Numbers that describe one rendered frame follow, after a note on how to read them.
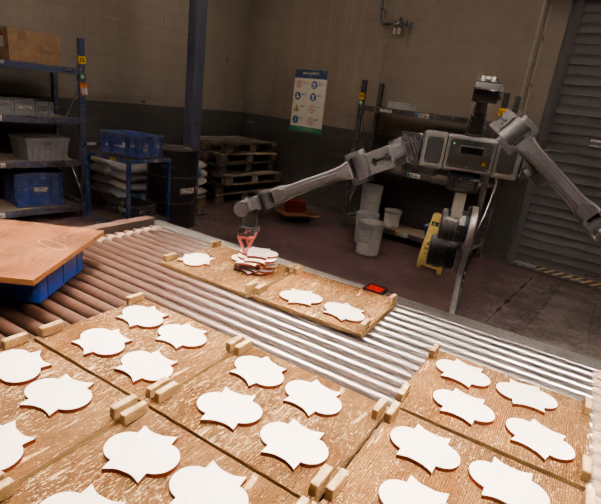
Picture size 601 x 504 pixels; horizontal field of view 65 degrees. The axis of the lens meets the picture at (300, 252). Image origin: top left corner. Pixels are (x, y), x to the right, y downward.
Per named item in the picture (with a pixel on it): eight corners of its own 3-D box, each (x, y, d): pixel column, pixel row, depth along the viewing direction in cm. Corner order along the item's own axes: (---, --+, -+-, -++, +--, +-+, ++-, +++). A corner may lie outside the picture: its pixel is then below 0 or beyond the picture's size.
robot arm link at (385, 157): (396, 171, 154) (386, 141, 152) (357, 184, 160) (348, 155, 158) (415, 157, 194) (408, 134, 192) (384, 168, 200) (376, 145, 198)
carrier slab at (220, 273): (219, 247, 210) (219, 244, 209) (298, 273, 191) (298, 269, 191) (160, 265, 181) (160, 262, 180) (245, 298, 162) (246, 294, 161)
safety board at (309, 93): (289, 129, 743) (295, 68, 715) (320, 135, 709) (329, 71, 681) (288, 129, 742) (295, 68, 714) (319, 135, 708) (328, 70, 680)
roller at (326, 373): (47, 256, 188) (46, 245, 186) (615, 505, 97) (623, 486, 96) (35, 259, 184) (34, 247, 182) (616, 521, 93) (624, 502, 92)
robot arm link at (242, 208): (278, 208, 179) (270, 186, 177) (267, 214, 168) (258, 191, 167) (251, 217, 183) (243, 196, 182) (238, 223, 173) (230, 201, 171)
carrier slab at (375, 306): (300, 273, 191) (301, 269, 191) (397, 303, 174) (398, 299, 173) (251, 299, 162) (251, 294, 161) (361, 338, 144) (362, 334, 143)
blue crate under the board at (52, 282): (-3, 259, 167) (-6, 232, 164) (85, 269, 169) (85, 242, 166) (-67, 293, 138) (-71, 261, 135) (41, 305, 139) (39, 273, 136)
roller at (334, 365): (59, 254, 192) (58, 242, 190) (614, 490, 102) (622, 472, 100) (47, 256, 188) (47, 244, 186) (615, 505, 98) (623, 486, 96)
